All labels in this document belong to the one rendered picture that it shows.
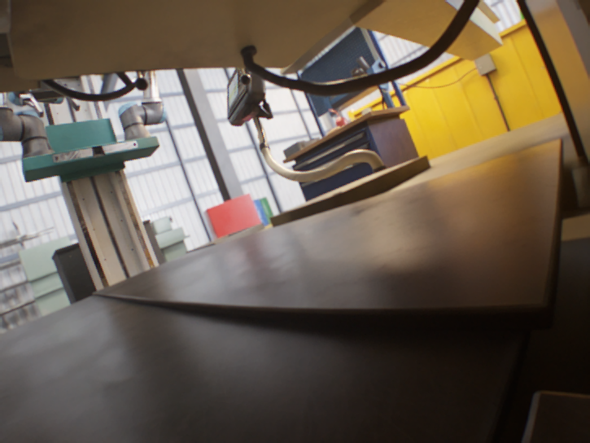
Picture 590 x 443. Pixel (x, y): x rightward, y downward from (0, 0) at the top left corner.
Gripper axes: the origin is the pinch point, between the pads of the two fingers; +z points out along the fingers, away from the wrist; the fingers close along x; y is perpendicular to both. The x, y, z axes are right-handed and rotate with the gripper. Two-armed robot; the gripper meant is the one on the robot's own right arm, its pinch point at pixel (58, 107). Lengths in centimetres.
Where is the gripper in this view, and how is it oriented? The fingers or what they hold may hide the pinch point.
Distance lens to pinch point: 128.1
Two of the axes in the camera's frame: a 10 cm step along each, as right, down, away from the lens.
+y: -5.0, 6.1, 6.1
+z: 6.9, 7.1, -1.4
